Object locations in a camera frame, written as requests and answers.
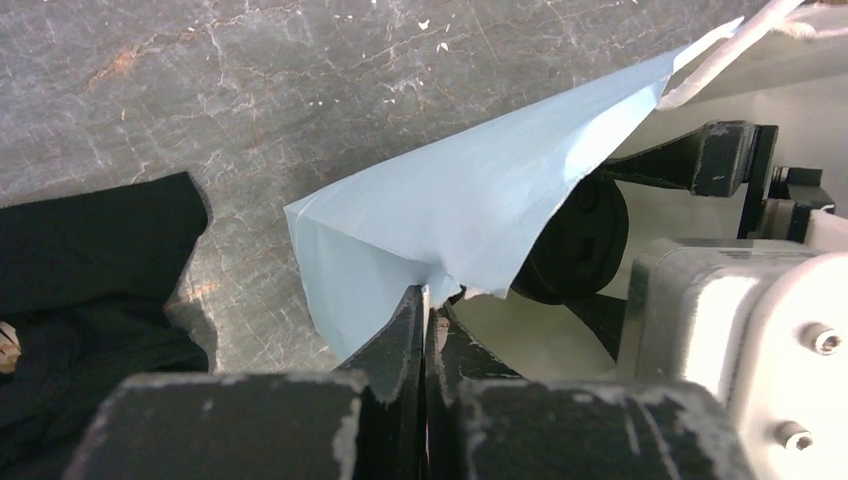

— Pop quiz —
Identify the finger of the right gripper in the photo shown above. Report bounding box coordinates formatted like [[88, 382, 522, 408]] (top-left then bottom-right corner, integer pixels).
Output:
[[599, 120, 779, 198]]

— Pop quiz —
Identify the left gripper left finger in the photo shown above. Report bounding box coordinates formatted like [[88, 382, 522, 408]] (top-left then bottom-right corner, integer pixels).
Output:
[[64, 286, 426, 479]]

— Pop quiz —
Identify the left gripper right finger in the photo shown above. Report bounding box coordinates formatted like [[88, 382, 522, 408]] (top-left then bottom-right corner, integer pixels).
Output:
[[424, 307, 752, 479]]

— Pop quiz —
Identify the light blue paper bag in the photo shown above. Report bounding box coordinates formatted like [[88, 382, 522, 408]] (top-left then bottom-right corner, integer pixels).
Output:
[[283, 0, 848, 382]]

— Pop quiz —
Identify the black cloth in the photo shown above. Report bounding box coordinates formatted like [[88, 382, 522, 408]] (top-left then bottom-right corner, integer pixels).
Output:
[[1, 172, 209, 479]]

